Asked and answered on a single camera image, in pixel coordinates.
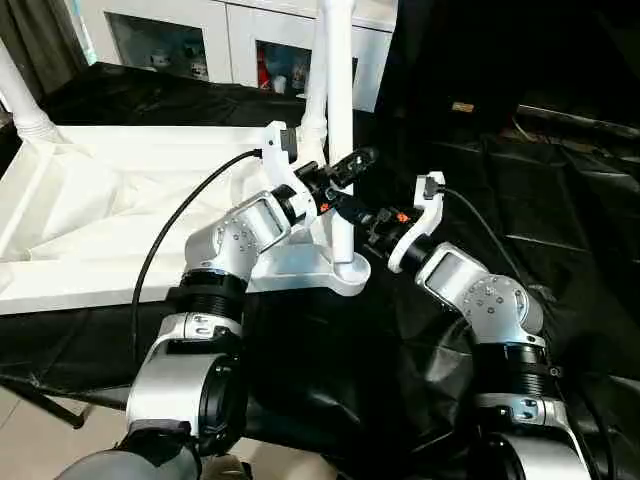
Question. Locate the white plastic table leg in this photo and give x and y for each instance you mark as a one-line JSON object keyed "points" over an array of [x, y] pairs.
{"points": [[316, 70], [20, 90], [341, 90]]}

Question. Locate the small yellow label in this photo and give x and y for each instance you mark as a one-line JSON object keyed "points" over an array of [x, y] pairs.
{"points": [[462, 107]]}

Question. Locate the black metal rod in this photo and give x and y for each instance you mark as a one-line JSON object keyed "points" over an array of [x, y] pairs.
{"points": [[580, 115]]}

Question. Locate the black plastic mat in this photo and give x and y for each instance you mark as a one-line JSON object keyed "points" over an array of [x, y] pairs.
{"points": [[560, 230]]}

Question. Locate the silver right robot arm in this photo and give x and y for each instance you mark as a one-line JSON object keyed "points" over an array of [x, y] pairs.
{"points": [[490, 310]]}

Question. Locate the white glass-door cabinet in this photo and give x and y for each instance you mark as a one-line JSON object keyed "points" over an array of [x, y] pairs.
{"points": [[180, 30]]}

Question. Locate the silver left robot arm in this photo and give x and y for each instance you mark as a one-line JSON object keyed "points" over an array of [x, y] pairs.
{"points": [[220, 270]]}

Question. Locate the white plastic table top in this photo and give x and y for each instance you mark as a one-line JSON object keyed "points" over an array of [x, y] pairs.
{"points": [[100, 200]]}

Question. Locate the black tripod leg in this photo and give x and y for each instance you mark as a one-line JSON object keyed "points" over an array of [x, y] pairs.
{"points": [[45, 402]]}

